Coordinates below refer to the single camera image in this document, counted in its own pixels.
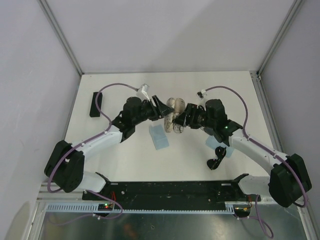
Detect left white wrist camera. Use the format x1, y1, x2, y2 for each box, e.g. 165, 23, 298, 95
136, 84, 150, 101

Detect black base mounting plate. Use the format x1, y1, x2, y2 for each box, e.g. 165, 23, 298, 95
82, 180, 262, 211

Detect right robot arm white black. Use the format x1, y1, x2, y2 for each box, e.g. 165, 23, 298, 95
173, 99, 312, 208

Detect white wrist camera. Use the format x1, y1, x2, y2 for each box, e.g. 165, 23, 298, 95
196, 89, 207, 99
136, 84, 150, 101

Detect blue cleaning cloth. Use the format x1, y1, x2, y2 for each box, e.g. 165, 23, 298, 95
149, 124, 170, 150
205, 136, 235, 158

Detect aluminium corner post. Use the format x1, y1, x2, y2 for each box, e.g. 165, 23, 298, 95
36, 0, 83, 75
256, 0, 305, 76

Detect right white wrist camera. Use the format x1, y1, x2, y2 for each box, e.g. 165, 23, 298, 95
196, 89, 207, 99

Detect black rectangular glasses case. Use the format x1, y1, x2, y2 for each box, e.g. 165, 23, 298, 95
89, 92, 103, 118

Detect patterned glasses case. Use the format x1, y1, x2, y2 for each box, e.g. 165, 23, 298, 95
164, 97, 186, 134

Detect left aluminium corner post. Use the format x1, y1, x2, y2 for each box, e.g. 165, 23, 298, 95
36, 0, 83, 75

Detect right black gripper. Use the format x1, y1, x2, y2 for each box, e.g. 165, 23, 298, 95
172, 103, 216, 130

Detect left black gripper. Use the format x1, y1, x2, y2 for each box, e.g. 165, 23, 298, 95
132, 95, 174, 126

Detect white slotted cable duct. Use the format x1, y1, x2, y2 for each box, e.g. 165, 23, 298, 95
45, 202, 235, 215

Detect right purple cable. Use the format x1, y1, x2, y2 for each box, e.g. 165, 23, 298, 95
204, 86, 309, 238

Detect right aluminium corner post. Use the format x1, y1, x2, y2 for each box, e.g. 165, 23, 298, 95
256, 0, 305, 76

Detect black folded sunglasses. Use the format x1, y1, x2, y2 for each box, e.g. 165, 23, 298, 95
206, 146, 226, 170

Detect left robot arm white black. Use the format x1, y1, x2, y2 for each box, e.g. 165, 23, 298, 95
44, 95, 174, 200

